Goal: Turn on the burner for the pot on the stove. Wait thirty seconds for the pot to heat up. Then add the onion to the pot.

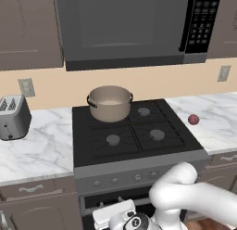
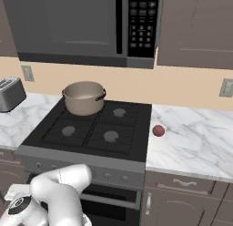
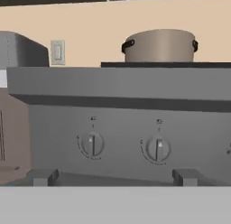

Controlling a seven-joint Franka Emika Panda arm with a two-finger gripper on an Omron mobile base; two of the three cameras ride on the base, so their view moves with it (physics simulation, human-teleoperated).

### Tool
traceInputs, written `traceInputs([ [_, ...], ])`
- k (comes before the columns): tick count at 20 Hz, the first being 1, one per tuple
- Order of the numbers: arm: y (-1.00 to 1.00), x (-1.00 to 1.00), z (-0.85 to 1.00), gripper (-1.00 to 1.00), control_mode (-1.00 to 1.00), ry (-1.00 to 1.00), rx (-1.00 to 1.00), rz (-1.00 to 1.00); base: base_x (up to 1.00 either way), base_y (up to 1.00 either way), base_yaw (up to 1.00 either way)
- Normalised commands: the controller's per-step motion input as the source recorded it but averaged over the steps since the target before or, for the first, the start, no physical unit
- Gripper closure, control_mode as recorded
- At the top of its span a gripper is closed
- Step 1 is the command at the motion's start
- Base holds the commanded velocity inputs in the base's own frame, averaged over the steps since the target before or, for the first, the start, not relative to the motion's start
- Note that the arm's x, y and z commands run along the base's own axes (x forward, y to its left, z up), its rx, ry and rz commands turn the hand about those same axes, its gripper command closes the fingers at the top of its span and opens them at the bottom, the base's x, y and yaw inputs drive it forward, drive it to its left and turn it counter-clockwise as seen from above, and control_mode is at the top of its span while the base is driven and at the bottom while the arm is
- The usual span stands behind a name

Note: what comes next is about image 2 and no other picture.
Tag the grey stove knob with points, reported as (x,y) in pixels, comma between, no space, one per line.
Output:
(53,167)
(38,165)
(124,178)
(106,176)

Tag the brown drawer front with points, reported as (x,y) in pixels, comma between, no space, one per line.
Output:
(9,169)
(182,184)

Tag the grey microwave oven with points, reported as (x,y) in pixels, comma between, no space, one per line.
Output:
(82,26)

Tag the red onion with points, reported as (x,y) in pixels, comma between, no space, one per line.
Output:
(158,131)

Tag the brown base cupboard door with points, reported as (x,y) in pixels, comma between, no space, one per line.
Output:
(179,211)
(226,208)

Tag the beige cooking pot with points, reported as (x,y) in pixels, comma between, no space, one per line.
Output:
(83,99)

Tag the brown wall cupboard door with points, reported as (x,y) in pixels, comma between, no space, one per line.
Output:
(197,29)
(6,35)

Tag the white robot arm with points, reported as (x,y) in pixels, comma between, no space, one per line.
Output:
(60,193)

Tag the grey wall socket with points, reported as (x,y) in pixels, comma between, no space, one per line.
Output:
(227,87)
(27,73)

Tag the black gas stove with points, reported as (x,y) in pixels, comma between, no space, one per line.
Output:
(91,144)

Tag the silver toaster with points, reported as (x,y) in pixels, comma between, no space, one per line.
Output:
(9,94)

